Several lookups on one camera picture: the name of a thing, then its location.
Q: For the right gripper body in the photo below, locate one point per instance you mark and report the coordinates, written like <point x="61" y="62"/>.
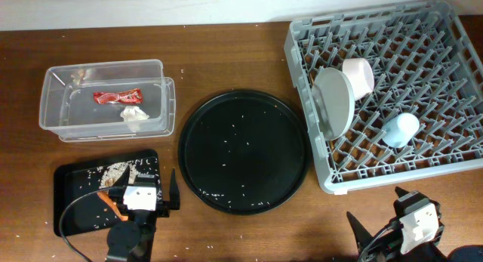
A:
<point x="426" y="244"/>

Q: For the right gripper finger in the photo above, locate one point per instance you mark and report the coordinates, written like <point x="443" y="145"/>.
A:
<point x="401" y="193"/>
<point x="362" y="237"/>

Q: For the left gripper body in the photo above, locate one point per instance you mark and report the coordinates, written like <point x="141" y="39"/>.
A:
<point x="162" y="210"/>

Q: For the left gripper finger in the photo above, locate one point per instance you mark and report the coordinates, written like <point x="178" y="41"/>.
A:
<point x="123" y="179"/>
<point x="174" y="193"/>

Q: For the rice and food scraps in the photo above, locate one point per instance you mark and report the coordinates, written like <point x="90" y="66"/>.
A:
<point x="114" y="171"/>

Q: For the orange carrot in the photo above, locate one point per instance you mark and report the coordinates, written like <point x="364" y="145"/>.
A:
<point x="103" y="195"/>

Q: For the light blue cup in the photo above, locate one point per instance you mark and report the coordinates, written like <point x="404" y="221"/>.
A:
<point x="400" y="130"/>

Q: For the white tissue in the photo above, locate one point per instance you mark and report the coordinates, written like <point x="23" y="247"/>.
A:
<point x="132" y="115"/>

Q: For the red snack wrapper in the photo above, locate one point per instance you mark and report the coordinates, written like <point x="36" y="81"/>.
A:
<point x="133" y="96"/>

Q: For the grey plate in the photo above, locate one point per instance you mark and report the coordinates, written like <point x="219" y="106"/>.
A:
<point x="334" y="102"/>

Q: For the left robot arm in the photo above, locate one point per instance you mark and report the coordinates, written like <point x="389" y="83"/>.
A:
<point x="132" y="240"/>

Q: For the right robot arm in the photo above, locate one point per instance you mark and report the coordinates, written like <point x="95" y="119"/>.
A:
<point x="426" y="252"/>

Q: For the grey dishwasher rack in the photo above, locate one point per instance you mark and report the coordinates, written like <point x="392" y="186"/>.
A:
<point x="423" y="63"/>

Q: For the black rectangular tray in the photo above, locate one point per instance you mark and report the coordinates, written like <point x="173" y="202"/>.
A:
<point x="74" y="180"/>

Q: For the clear plastic bin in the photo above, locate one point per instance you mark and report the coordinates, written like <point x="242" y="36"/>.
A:
<point x="67" y="107"/>

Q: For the black round tray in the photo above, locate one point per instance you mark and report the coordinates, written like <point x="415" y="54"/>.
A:
<point x="244" y="152"/>

